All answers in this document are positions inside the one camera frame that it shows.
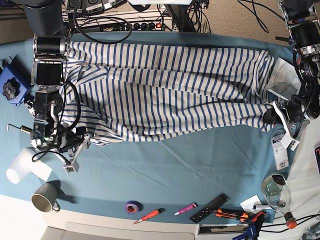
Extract allen key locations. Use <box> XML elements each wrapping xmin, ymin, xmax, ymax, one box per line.
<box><xmin>6</xmin><ymin>123</ymin><xmax>21</xmax><ymax>131</ymax></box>

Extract teal table cloth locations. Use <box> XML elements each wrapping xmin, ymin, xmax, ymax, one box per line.
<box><xmin>0</xmin><ymin>32</ymin><xmax>293</xmax><ymax>224</ymax></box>

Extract white marker pen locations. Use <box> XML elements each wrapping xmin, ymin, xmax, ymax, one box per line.
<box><xmin>252</xmin><ymin>204</ymin><xmax>272</xmax><ymax>211</ymax></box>

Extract purple tape roll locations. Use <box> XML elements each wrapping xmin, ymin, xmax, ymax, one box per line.
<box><xmin>124</xmin><ymin>200</ymin><xmax>140</xmax><ymax>214</ymax></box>

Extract clear glass bottle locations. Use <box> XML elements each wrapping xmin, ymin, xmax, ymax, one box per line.
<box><xmin>261</xmin><ymin>173</ymin><xmax>298</xmax><ymax>230</ymax></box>

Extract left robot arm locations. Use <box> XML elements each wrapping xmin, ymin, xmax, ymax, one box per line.
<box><xmin>263</xmin><ymin>0</ymin><xmax>320</xmax><ymax>151</ymax></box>

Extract blue black clamp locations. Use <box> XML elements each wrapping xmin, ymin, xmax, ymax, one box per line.
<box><xmin>232</xmin><ymin>211</ymin><xmax>266</xmax><ymax>240</ymax></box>

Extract orange black box cutter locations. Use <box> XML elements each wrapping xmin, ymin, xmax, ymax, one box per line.
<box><xmin>213</xmin><ymin>208</ymin><xmax>249</xmax><ymax>222</ymax></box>

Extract clear blister pack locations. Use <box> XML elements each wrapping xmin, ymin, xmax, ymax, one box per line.
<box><xmin>271</xmin><ymin>130</ymin><xmax>289</xmax><ymax>171</ymax></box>

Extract blue box with black knob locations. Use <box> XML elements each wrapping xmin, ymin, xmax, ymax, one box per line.
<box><xmin>0</xmin><ymin>61</ymin><xmax>34</xmax><ymax>109</ymax></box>

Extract white folded paper sheet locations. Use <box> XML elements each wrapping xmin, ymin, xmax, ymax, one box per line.
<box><xmin>266</xmin><ymin>57</ymin><xmax>301</xmax><ymax>101</ymax></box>

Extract grey ceramic mug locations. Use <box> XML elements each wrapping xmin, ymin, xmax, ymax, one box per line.
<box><xmin>31</xmin><ymin>182</ymin><xmax>61</xmax><ymax>213</ymax></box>

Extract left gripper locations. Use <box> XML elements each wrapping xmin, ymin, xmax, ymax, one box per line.
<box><xmin>262</xmin><ymin>99</ymin><xmax>300</xmax><ymax>151</ymax></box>

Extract black remote control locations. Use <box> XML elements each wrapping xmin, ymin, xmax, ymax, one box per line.
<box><xmin>189</xmin><ymin>193</ymin><xmax>229</xmax><ymax>224</ymax></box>

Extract black power strip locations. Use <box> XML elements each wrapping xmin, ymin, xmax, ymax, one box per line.
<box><xmin>104</xmin><ymin>22</ymin><xmax>163</xmax><ymax>32</ymax></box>

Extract pink tube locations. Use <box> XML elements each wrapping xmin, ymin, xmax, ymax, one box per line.
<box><xmin>174</xmin><ymin>202</ymin><xmax>198</xmax><ymax>216</ymax></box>

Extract blue white striped T-shirt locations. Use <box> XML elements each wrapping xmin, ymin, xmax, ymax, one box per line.
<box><xmin>60</xmin><ymin>42</ymin><xmax>274</xmax><ymax>146</ymax></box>

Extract red utility knife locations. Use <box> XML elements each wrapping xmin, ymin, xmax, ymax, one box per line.
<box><xmin>133</xmin><ymin>208</ymin><xmax>165</xmax><ymax>225</ymax></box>

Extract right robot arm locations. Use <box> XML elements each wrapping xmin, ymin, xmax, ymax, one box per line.
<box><xmin>21</xmin><ymin>0</ymin><xmax>91</xmax><ymax>173</ymax></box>

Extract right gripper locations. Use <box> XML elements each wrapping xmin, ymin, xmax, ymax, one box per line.
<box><xmin>58</xmin><ymin>127</ymin><xmax>92</xmax><ymax>174</ymax></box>

